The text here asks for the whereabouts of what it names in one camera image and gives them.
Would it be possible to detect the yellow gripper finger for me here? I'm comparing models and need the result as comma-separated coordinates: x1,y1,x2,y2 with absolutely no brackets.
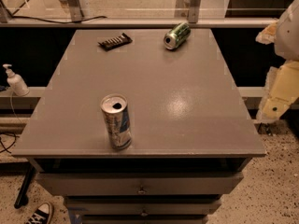
257,61,299,121
255,21,278,45

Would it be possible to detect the silver blue redbull can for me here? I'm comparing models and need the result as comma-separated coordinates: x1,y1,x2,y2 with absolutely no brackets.
100,94,132,149

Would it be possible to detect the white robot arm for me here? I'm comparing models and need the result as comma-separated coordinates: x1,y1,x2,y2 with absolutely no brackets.
255,0,299,123

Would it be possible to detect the green soda can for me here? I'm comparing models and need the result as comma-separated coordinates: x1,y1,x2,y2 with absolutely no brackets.
164,22,191,50

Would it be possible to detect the dark rxbar chocolate bar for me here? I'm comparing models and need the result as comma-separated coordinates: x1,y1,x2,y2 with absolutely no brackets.
99,33,132,51

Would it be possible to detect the grey drawer cabinet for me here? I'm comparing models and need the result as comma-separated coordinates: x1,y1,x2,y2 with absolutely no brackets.
13,29,265,224

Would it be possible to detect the middle grey drawer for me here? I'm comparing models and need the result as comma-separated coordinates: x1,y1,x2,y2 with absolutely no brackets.
64,196,221,215

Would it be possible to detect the grey drawer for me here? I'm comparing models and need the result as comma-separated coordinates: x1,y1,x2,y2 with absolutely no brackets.
64,196,221,215
36,172,243,196

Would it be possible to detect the top grey drawer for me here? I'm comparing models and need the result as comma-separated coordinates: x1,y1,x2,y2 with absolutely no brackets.
36,172,243,196

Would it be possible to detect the white pump bottle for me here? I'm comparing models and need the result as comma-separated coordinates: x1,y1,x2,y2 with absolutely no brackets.
3,64,30,96

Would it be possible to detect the black table leg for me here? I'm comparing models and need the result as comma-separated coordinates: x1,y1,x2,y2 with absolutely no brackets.
14,166,35,209

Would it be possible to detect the black white sneaker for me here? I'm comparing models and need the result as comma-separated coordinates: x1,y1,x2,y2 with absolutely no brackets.
24,203,53,224

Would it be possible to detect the black cable on ledge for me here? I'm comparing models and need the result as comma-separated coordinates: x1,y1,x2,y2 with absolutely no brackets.
6,3,108,24

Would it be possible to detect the black cable on floor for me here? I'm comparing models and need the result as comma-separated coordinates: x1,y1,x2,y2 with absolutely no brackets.
0,131,18,155

